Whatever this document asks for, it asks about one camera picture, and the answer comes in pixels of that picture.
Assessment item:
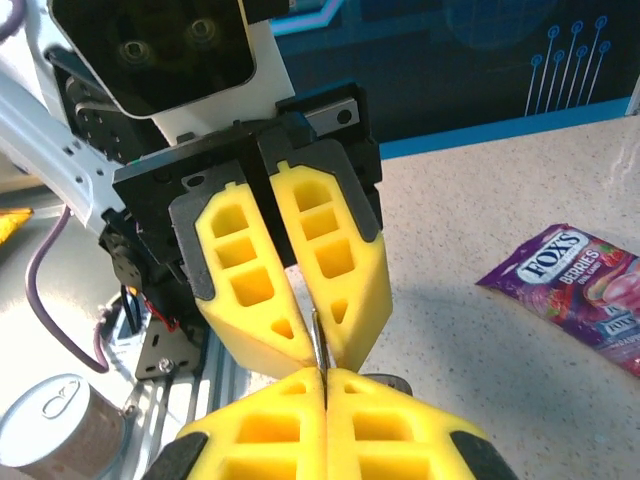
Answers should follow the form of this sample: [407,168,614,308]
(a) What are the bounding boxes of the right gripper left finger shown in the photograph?
[144,368,329,480]

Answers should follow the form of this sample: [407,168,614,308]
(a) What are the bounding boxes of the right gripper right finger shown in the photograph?
[325,368,521,480]

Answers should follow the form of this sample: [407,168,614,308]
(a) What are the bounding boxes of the silver key with black tag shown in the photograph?
[309,307,331,389]

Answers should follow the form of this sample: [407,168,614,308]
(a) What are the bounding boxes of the yellow flat object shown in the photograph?
[0,207,35,246]

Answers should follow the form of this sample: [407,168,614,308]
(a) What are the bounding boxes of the purple candy bag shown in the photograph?
[474,223,640,380]

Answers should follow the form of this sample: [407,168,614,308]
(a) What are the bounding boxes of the silver tin can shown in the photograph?
[0,373,126,480]

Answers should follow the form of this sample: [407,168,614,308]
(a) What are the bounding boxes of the aluminium front rail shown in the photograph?
[119,324,241,480]

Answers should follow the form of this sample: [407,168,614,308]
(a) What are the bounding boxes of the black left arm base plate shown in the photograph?
[134,289,206,382]

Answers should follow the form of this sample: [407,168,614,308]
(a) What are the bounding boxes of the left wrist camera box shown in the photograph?
[19,0,296,149]

